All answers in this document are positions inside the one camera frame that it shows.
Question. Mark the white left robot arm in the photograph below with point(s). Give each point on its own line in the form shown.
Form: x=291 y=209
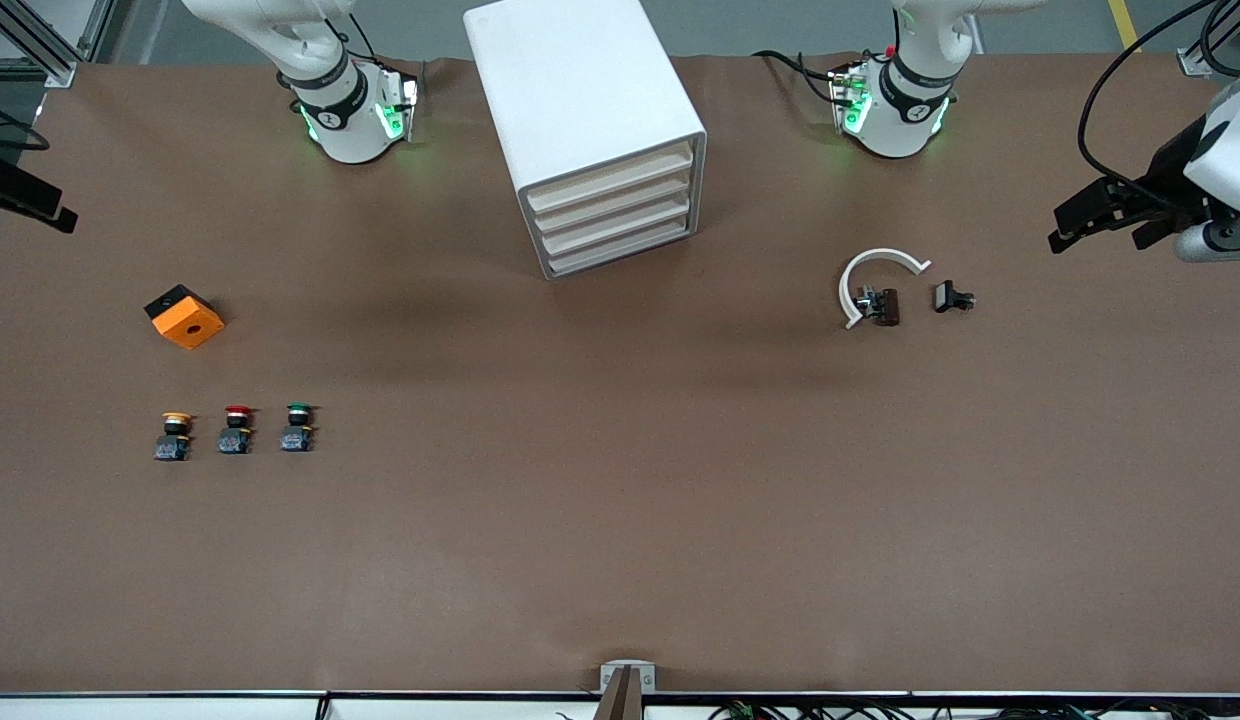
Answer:
x=905 y=120

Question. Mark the yellow push button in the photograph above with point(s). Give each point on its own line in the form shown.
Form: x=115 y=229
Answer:
x=172 y=440

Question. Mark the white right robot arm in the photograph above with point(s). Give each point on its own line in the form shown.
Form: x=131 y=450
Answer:
x=345 y=120

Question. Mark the black small switch component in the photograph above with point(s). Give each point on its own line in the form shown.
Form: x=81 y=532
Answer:
x=946 y=296

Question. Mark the brown small switch component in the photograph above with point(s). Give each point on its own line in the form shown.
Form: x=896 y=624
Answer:
x=887 y=307

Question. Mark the orange box with hole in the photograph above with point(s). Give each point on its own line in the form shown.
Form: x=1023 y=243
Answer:
x=188 y=325

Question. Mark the brown table cover mat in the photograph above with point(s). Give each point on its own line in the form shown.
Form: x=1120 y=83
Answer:
x=620 y=500

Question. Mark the green push button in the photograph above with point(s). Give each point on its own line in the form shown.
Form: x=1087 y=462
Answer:
x=296 y=435

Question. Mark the white table edge rail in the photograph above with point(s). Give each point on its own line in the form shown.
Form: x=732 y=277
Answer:
x=180 y=710

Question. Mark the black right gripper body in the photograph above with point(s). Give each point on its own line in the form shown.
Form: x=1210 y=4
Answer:
x=10 y=189

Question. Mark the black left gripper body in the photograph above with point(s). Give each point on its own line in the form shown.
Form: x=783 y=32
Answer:
x=1166 y=170

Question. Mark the red push button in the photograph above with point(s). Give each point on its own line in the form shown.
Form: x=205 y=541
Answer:
x=235 y=435

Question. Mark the aluminium frame profile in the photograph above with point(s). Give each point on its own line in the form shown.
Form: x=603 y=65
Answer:
x=65 y=72
x=1195 y=65

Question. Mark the grey camera bracket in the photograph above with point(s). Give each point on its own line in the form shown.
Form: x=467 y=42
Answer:
x=608 y=672

